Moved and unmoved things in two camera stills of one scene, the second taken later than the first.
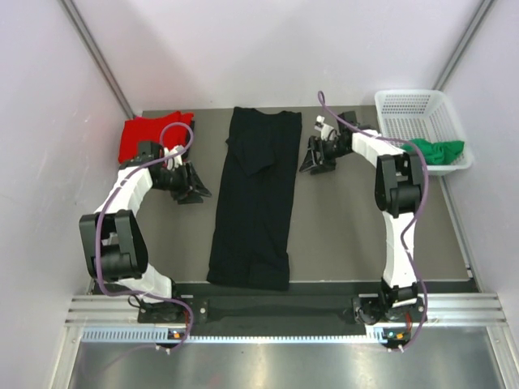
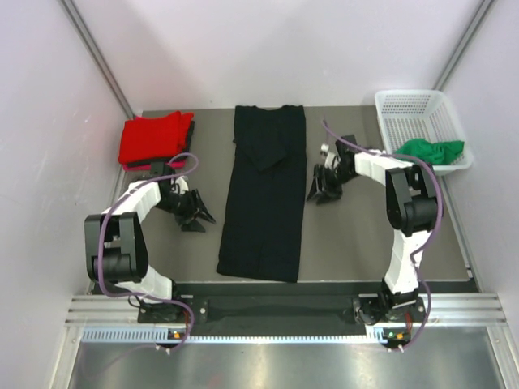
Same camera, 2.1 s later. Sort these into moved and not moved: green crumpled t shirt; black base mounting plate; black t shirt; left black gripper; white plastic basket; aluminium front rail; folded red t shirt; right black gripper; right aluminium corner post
Moved: right black gripper; black t shirt; left black gripper
Not moved: folded red t shirt; white plastic basket; green crumpled t shirt; right aluminium corner post; black base mounting plate; aluminium front rail
